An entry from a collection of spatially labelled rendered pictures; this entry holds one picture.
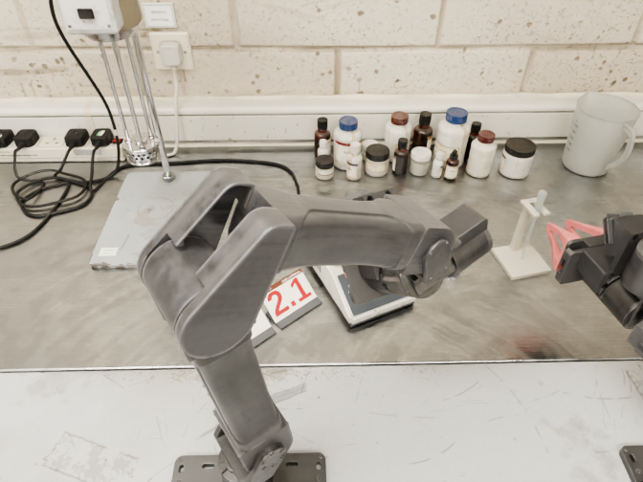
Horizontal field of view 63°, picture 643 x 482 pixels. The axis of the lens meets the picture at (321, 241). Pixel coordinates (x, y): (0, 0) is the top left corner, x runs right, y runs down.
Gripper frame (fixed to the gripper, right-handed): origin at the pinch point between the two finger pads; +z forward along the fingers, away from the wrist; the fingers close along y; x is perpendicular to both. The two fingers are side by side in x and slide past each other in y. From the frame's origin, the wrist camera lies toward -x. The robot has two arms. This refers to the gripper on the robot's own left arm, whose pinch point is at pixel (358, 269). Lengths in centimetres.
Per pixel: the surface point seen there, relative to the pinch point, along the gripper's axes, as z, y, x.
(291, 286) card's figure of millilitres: 14.1, 7.3, 1.2
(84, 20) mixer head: 8, 27, -46
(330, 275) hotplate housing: 9.9, 1.3, 1.1
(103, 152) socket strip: 58, 31, -37
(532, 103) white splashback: 28, -64, -20
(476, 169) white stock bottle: 27, -44, -9
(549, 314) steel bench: -0.2, -31.4, 18.0
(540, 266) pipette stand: 6.2, -37.3, 11.4
